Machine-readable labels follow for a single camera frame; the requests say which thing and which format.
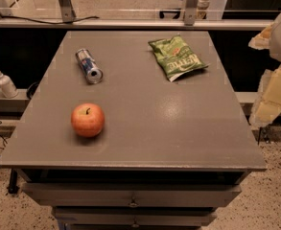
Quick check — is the grey drawer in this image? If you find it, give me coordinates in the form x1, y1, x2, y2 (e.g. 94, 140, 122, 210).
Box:
53, 207, 216, 227
23, 183, 241, 208

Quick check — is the green chip bag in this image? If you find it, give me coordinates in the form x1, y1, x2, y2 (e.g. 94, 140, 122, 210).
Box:
149, 35, 207, 82

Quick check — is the red apple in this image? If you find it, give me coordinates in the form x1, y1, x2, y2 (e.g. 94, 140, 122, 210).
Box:
71, 103, 105, 138

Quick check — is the grey metal bracket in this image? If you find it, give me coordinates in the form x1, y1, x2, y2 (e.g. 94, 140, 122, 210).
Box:
58, 0, 76, 23
184, 0, 199, 26

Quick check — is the grey metal bracket right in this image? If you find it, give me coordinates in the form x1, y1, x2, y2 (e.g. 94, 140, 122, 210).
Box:
184, 0, 199, 26

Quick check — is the lower grey drawer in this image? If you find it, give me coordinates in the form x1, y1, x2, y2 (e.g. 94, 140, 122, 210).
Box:
53, 207, 216, 227

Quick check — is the grey drawer cabinet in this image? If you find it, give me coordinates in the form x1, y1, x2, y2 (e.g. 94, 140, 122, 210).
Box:
0, 31, 266, 230

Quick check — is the blue silver redbull can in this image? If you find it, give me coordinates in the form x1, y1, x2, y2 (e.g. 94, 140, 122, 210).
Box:
76, 49, 103, 84

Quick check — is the black cable on shelf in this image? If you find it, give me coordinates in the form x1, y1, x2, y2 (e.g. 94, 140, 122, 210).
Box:
0, 14, 100, 25

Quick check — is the grey metal bracket left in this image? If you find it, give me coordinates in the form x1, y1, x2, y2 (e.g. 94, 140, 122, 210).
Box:
58, 0, 76, 23

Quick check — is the upper grey drawer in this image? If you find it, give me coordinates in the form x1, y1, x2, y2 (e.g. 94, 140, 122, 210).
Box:
23, 183, 241, 208

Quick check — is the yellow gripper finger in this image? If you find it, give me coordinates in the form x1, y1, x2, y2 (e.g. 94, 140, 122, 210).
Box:
248, 25, 272, 50
249, 64, 281, 127

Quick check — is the white pump bottle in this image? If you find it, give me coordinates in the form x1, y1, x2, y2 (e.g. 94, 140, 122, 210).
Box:
0, 71, 18, 99

